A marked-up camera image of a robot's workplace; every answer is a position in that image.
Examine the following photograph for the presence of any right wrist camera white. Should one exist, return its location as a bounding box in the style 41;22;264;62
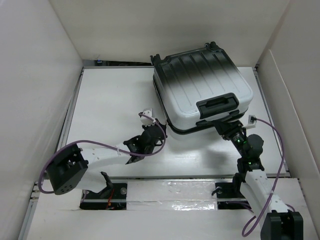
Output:
243;115;257;129

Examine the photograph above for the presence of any white black hard-shell suitcase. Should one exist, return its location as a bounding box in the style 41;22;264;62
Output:
150;41;254;135

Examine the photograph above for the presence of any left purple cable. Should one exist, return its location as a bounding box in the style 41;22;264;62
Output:
38;112;167;195

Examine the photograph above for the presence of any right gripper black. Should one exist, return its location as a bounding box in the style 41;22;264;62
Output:
212;119;247;158

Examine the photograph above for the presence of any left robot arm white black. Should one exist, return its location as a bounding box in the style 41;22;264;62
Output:
45;123;167;199

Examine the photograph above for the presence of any silver taped mounting rail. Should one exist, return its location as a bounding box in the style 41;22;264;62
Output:
79;179;251;211

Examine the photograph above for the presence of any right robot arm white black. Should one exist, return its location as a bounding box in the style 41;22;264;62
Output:
213;120;304;240

